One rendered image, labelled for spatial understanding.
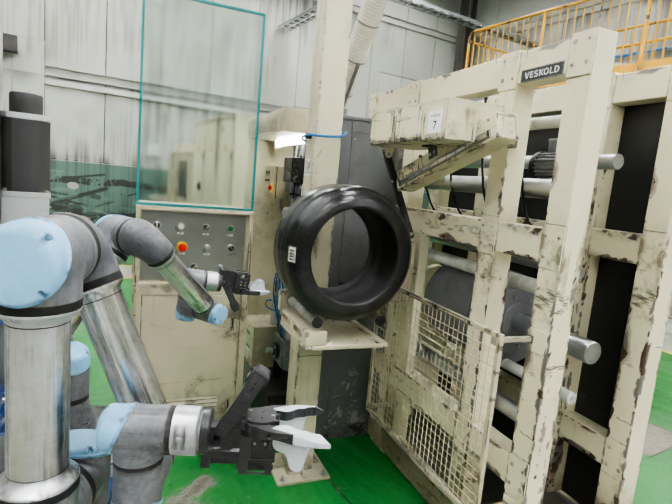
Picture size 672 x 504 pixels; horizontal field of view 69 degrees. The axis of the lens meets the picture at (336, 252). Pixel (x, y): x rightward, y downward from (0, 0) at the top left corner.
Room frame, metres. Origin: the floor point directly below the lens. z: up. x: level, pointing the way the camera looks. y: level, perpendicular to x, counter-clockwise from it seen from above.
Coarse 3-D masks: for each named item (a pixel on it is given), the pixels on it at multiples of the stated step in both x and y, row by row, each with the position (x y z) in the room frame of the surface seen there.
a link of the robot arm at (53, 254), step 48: (0, 240) 0.64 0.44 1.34; (48, 240) 0.65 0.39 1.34; (96, 240) 0.77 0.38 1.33; (0, 288) 0.63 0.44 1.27; (48, 288) 0.64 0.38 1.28; (48, 336) 0.67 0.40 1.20; (48, 384) 0.67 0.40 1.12; (48, 432) 0.67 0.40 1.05; (0, 480) 0.67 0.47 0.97; (48, 480) 0.67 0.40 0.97
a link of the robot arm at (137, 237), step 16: (128, 224) 1.45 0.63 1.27; (144, 224) 1.47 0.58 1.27; (128, 240) 1.43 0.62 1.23; (144, 240) 1.44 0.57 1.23; (160, 240) 1.47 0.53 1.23; (144, 256) 1.45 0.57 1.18; (160, 256) 1.46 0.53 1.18; (176, 256) 1.53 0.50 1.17; (160, 272) 1.51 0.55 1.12; (176, 272) 1.52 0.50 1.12; (176, 288) 1.56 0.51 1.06; (192, 288) 1.58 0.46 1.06; (192, 304) 1.61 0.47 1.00; (208, 304) 1.64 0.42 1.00; (208, 320) 1.65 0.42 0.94; (224, 320) 1.68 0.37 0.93
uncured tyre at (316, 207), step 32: (320, 192) 1.93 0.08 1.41; (352, 192) 1.92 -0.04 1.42; (288, 224) 1.91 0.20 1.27; (320, 224) 1.85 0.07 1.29; (384, 224) 2.21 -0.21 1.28; (384, 256) 2.23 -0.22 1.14; (288, 288) 1.95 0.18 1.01; (320, 288) 2.15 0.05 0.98; (352, 288) 2.20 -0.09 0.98; (384, 288) 1.98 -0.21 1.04
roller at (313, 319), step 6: (288, 300) 2.16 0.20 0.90; (294, 300) 2.11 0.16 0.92; (294, 306) 2.07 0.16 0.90; (300, 306) 2.03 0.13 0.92; (300, 312) 1.99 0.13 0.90; (306, 312) 1.94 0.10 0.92; (312, 312) 1.93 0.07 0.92; (306, 318) 1.92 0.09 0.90; (312, 318) 1.87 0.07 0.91; (318, 318) 1.86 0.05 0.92; (312, 324) 1.86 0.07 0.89; (318, 324) 1.86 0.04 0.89
